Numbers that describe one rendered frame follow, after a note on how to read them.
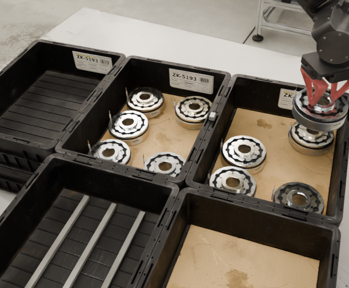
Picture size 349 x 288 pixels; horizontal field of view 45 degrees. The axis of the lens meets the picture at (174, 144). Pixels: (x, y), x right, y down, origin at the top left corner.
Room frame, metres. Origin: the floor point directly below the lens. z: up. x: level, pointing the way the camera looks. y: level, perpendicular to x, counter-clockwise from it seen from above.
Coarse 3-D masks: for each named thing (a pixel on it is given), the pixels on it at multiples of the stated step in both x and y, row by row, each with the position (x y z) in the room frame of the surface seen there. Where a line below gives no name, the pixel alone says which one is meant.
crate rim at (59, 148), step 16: (160, 64) 0.96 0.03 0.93; (176, 64) 0.95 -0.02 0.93; (112, 80) 0.89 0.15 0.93; (224, 80) 0.87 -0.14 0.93; (96, 96) 0.83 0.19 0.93; (208, 112) 0.74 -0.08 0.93; (64, 144) 0.66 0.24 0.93; (96, 160) 0.61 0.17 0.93; (192, 160) 0.59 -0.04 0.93; (160, 176) 0.55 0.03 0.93
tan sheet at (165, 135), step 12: (168, 96) 0.94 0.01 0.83; (168, 108) 0.89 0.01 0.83; (156, 120) 0.84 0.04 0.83; (168, 120) 0.84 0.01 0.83; (108, 132) 0.80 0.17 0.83; (156, 132) 0.79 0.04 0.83; (168, 132) 0.79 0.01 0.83; (180, 132) 0.79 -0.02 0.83; (192, 132) 0.79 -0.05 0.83; (144, 144) 0.75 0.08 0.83; (156, 144) 0.75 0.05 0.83; (168, 144) 0.75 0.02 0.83; (180, 144) 0.74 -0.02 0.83; (192, 144) 0.74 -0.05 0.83; (132, 156) 0.71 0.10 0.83; (144, 156) 0.71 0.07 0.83
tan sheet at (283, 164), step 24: (240, 120) 0.82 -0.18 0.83; (264, 120) 0.82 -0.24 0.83; (288, 120) 0.81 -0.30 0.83; (264, 144) 0.73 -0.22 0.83; (288, 144) 0.73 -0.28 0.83; (216, 168) 0.66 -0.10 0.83; (264, 168) 0.65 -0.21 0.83; (288, 168) 0.65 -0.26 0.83; (312, 168) 0.64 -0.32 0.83; (264, 192) 0.58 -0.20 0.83
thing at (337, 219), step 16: (256, 80) 0.86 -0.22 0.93; (272, 80) 0.86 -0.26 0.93; (224, 96) 0.80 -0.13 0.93; (208, 128) 0.69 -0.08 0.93; (208, 144) 0.64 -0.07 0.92; (192, 176) 0.55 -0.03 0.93; (224, 192) 0.51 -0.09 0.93; (336, 192) 0.49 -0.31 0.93; (272, 208) 0.46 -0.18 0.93; (288, 208) 0.46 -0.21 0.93; (336, 208) 0.45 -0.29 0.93; (336, 224) 0.42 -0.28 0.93
